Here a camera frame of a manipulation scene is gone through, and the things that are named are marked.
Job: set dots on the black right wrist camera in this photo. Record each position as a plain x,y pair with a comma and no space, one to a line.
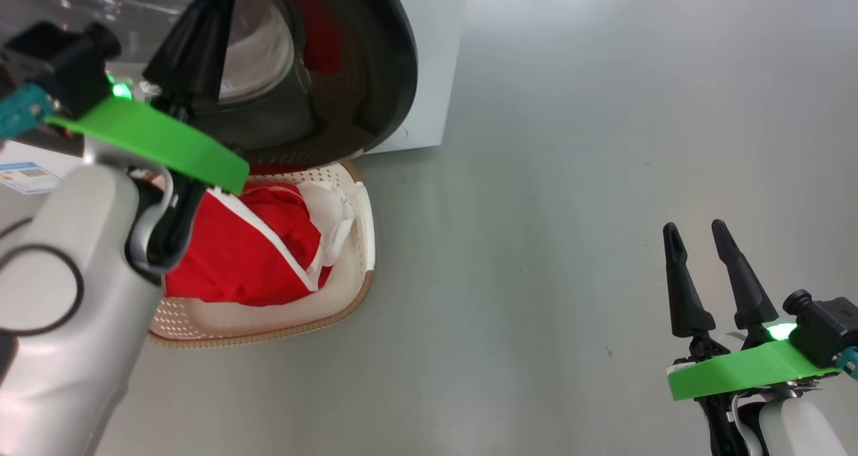
828,325

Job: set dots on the blue energy label sticker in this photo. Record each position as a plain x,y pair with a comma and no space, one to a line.
27,178

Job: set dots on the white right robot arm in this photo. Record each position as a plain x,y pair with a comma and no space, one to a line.
798,432

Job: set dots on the white cloth garment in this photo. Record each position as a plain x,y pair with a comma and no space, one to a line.
332,211

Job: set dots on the black glass washing machine door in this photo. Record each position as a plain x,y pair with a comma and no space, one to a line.
362,67

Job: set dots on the cream basket with brown rim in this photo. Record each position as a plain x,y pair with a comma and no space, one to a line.
348,268

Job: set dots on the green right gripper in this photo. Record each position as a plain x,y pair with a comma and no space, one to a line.
737,372

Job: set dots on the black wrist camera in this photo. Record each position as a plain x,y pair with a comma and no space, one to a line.
67,67
828,325

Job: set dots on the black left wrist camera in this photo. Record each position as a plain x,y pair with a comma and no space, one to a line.
67,67

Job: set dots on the red and white garment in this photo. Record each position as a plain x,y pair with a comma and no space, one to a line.
248,255

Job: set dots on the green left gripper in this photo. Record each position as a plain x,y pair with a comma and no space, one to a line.
161,141

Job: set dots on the white front-load washing machine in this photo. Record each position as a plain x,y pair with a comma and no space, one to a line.
436,53

